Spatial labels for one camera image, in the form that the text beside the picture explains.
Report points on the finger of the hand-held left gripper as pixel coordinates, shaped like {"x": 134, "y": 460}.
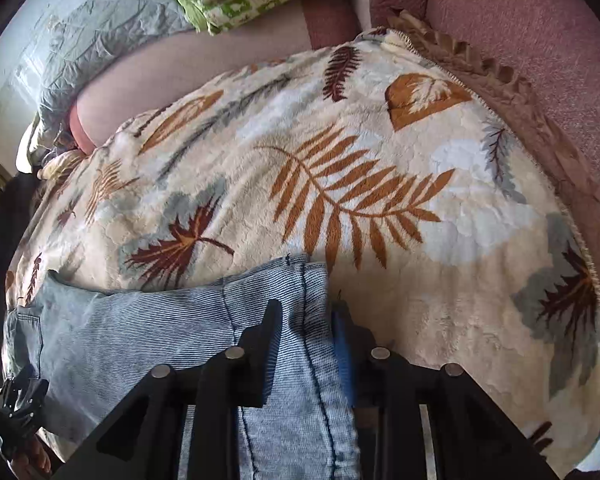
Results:
{"x": 25, "y": 395}

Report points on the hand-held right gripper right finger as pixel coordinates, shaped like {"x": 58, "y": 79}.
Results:
{"x": 342, "y": 355}

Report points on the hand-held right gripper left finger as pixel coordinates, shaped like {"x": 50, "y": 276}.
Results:
{"x": 270, "y": 337}

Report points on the blue striped denim pants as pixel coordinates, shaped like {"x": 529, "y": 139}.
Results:
{"x": 130, "y": 330}

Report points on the person's left hand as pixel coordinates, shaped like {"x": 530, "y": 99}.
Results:
{"x": 35, "y": 457}

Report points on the dark cloth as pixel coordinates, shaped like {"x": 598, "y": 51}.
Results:
{"x": 5, "y": 250}

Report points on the leaf print fleece blanket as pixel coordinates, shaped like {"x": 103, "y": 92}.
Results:
{"x": 355, "y": 135}

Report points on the grey quilted blanket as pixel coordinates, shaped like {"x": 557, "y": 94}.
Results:
{"x": 105, "y": 20}

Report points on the pink sofa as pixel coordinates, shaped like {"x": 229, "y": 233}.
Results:
{"x": 530, "y": 35}

